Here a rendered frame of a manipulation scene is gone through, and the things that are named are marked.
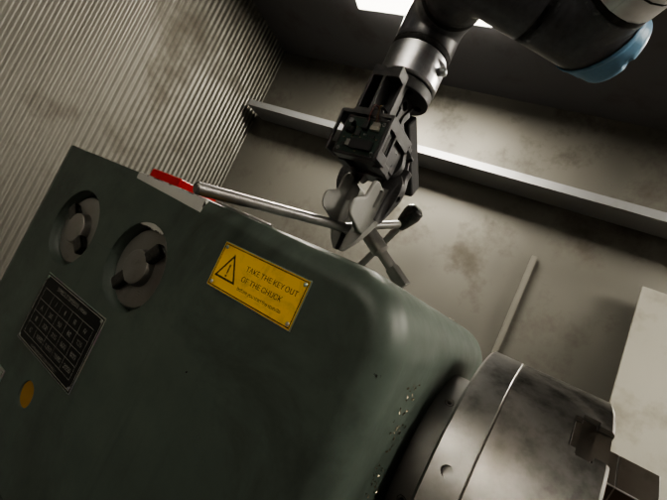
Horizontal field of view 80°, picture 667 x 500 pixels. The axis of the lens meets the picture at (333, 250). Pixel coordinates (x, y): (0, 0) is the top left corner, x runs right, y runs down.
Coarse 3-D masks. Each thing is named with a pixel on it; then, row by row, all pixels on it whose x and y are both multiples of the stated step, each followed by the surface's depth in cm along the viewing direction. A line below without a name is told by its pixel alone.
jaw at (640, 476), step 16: (576, 432) 36; (592, 432) 36; (576, 448) 34; (592, 448) 35; (608, 448) 35; (608, 464) 35; (624, 464) 35; (608, 480) 34; (624, 480) 34; (640, 480) 34; (656, 480) 34; (608, 496) 34; (624, 496) 33; (640, 496) 32; (656, 496) 32
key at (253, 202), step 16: (208, 192) 35; (224, 192) 36; (240, 192) 37; (256, 208) 39; (272, 208) 40; (288, 208) 41; (320, 224) 45; (336, 224) 46; (384, 224) 55; (400, 224) 59
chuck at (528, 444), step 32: (512, 384) 40; (544, 384) 41; (512, 416) 36; (544, 416) 36; (576, 416) 37; (608, 416) 37; (512, 448) 34; (544, 448) 34; (480, 480) 33; (512, 480) 33; (544, 480) 32; (576, 480) 32
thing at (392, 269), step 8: (376, 232) 51; (368, 240) 50; (376, 240) 50; (368, 248) 51; (376, 248) 50; (384, 248) 50; (376, 256) 51; (384, 256) 50; (384, 264) 50; (392, 264) 49; (392, 272) 49; (400, 272) 49; (392, 280) 49; (400, 280) 49
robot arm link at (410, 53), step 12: (396, 48) 47; (408, 48) 46; (420, 48) 45; (432, 48) 46; (384, 60) 48; (396, 60) 46; (408, 60) 45; (420, 60) 45; (432, 60) 46; (444, 60) 47; (408, 72) 46; (420, 72) 45; (432, 72) 46; (444, 72) 47; (432, 84) 46; (432, 96) 48
